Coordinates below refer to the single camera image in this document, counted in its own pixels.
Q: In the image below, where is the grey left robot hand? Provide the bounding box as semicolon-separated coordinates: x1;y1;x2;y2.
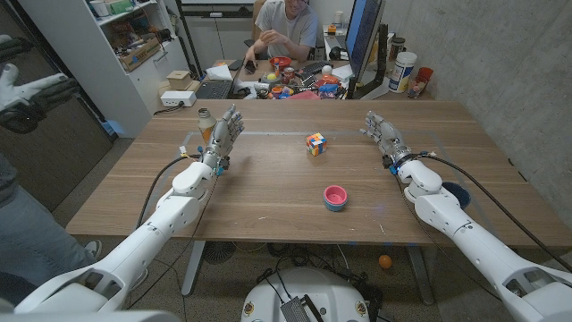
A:
199;104;246;174

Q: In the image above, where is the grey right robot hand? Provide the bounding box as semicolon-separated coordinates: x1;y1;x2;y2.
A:
359;110;415;169

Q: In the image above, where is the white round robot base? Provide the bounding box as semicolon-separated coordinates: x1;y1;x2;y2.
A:
240;267;371;322

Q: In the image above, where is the plastic bottle with orange liquid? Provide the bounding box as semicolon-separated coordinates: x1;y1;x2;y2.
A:
198;107;218;144

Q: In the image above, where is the multicoloured puzzle cube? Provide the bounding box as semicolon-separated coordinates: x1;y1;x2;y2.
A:
306;132;328;157

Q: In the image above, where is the pink stacking cup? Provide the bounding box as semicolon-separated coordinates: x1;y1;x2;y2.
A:
323;184;349;207

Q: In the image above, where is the blue stacking cup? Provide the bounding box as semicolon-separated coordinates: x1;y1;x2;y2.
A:
323;197;349;213

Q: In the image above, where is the white cup on shelf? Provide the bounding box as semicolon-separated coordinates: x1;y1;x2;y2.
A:
88;0;111;18

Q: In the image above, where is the black laptop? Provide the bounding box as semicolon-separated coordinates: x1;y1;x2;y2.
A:
195;57;247;100

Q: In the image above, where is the clear glass with items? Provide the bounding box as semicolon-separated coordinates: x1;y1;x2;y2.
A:
407;76;425;99

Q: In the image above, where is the white power box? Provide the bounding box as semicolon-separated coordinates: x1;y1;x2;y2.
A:
160;90;198;108

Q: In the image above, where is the white paper sheet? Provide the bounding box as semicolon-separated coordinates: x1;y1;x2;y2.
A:
205;64;234;81

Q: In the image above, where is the white canister with label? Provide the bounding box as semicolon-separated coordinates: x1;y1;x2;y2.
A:
388;51;418;94

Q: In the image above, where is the small cardboard tissue box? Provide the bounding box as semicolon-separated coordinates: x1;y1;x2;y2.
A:
165;70;193;90

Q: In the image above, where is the black monitor stand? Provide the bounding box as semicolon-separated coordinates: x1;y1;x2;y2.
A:
352;24;390;100

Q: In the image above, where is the dark blue mug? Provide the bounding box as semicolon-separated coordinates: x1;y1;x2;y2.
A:
442;181;472;210

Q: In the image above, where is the dark lidded jar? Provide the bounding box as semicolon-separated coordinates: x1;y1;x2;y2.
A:
389;37;406;62

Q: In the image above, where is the red bowl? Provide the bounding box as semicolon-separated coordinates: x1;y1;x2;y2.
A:
269;55;293;71

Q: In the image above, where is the black keyboard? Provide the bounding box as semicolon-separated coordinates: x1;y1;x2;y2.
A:
299;60;334;75

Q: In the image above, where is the computer monitor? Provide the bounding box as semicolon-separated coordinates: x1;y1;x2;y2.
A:
346;0;386;84

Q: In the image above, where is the long cardboard box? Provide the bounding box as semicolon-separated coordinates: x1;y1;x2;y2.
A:
118;37;162;72

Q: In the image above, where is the round black floor grate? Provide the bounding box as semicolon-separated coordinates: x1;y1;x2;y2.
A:
203;241;237;265

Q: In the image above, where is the seated person in grey shirt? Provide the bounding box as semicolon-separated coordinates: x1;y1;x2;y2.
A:
243;0;319;68

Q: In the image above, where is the grey table leg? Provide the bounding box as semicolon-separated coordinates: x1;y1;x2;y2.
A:
181;241;206;297
406;245;435;306

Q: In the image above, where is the white shelf unit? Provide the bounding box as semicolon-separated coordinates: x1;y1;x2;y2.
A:
17;0;191;139

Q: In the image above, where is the green box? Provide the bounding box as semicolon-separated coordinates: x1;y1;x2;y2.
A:
108;0;135;14

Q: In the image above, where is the grey finned module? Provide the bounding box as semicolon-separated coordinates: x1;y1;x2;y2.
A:
280;295;325;322

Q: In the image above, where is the operator right black glove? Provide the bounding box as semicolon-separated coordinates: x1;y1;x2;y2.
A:
0;62;81;134

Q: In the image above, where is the operator black glove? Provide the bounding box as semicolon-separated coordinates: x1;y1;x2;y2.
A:
0;34;33;64
0;62;81;134

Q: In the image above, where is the standing operator in jeans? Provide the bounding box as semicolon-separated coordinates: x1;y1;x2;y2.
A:
0;154;103;305

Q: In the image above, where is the white robot torso edge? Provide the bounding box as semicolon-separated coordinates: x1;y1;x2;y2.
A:
0;310;180;322

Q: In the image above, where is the operator left black glove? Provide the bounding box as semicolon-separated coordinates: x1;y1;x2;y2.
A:
0;34;33;64

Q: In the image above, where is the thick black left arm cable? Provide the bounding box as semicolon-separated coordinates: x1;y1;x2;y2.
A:
135;154;203;230

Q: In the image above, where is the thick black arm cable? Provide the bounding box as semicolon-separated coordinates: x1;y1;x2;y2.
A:
135;154;203;230
413;151;572;273

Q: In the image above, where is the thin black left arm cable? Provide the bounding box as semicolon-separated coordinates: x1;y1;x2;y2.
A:
127;172;220;309

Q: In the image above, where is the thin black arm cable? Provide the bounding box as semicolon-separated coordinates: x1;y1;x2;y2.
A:
127;172;220;309
392;174;504;301

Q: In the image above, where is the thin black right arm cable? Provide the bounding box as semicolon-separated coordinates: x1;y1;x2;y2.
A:
392;174;504;301

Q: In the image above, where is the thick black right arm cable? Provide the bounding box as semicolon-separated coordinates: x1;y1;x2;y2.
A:
413;151;572;273

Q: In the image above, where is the black floor cable bundle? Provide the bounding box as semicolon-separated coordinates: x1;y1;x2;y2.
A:
257;243;385;322

